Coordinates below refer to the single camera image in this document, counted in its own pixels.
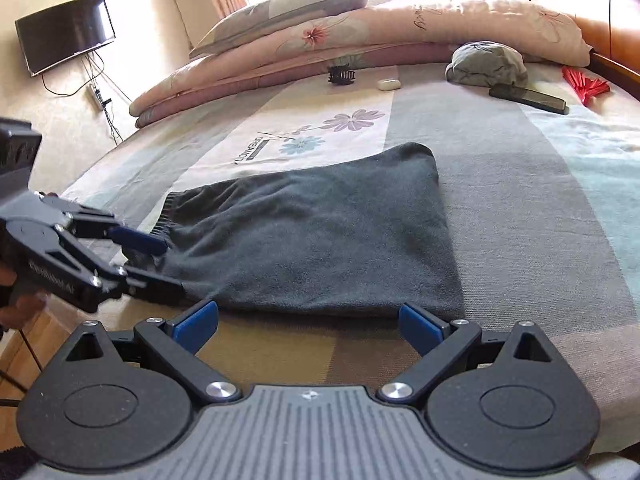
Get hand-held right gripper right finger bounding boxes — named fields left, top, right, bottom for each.
left=376, top=303, right=553, bottom=405

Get wall mounted television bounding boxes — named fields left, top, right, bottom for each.
left=14, top=0, right=117, bottom=77

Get floral patchwork pillow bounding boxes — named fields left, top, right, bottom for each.
left=189, top=0, right=377, bottom=59

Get dark grey pants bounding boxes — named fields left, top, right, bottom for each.
left=150, top=141, right=467, bottom=320

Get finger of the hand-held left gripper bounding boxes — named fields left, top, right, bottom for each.
left=46, top=193, right=169, bottom=256
left=65, top=239, right=187, bottom=306

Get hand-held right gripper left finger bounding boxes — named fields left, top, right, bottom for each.
left=66, top=298, right=244, bottom=405

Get red folding fan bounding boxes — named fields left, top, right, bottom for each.
left=561, top=66, right=612, bottom=107

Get black smartphone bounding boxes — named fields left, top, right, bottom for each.
left=488, top=84, right=570, bottom=116

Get folded pink floral quilt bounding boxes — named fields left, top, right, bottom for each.
left=129, top=0, right=595, bottom=128

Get person's left hand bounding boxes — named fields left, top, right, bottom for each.
left=0, top=266, right=49, bottom=332

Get wooden headboard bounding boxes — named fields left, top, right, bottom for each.
left=522, top=0, right=640, bottom=86

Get crumpled grey garment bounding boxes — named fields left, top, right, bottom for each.
left=445, top=41, right=529, bottom=88

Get wall cables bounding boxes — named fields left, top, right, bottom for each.
left=42, top=52, right=123, bottom=146

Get black cable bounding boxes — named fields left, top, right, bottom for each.
left=0, top=330, right=46, bottom=394

